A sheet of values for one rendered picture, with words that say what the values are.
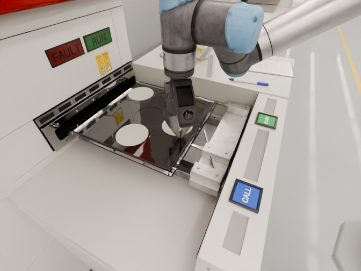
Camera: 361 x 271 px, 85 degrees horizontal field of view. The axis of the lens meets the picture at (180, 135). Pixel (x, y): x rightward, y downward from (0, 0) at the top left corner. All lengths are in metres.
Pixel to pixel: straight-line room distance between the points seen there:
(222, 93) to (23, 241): 0.83
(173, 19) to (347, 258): 0.62
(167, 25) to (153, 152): 0.32
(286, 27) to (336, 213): 1.48
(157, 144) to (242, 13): 0.38
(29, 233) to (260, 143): 0.77
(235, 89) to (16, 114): 0.66
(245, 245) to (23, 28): 0.65
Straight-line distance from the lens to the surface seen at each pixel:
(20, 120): 0.66
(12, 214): 0.78
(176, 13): 0.41
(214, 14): 0.39
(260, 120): 0.60
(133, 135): 0.62
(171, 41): 0.43
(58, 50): 0.68
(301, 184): 1.82
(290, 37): 0.51
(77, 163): 0.71
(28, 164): 0.72
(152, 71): 0.87
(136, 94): 0.81
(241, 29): 0.37
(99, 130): 0.67
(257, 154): 0.51
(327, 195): 1.86
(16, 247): 0.87
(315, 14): 0.52
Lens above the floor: 1.31
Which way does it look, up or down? 43 degrees down
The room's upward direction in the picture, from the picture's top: straight up
